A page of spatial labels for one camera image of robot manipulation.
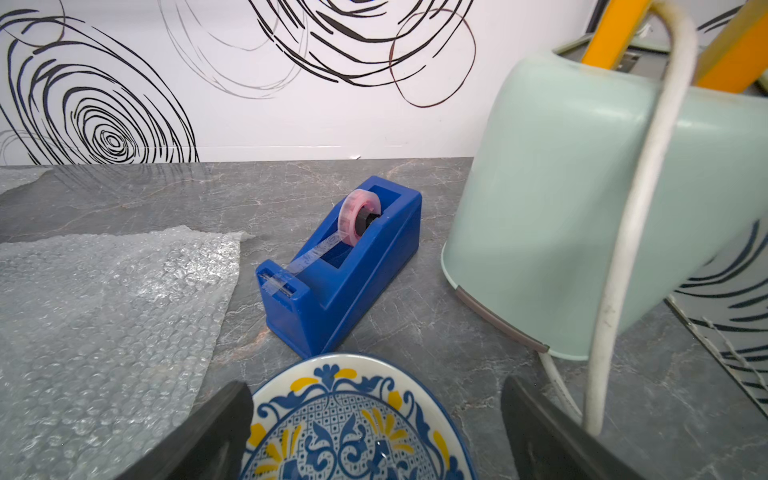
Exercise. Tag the left orange utensil in toaster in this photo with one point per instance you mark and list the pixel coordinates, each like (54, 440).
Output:
(612, 26)

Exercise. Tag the mint green toaster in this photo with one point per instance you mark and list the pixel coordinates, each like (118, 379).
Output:
(534, 232)

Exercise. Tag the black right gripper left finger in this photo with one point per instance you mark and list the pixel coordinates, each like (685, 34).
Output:
(210, 444)

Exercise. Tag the blue yellow patterned bowl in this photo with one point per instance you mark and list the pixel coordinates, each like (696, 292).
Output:
(351, 416)

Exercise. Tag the pink tape roll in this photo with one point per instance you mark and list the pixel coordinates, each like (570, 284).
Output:
(359, 209)

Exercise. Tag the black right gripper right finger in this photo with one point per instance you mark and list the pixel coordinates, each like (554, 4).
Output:
(547, 444)

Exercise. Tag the blue tape dispenser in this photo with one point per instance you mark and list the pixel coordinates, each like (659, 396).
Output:
(314, 302)

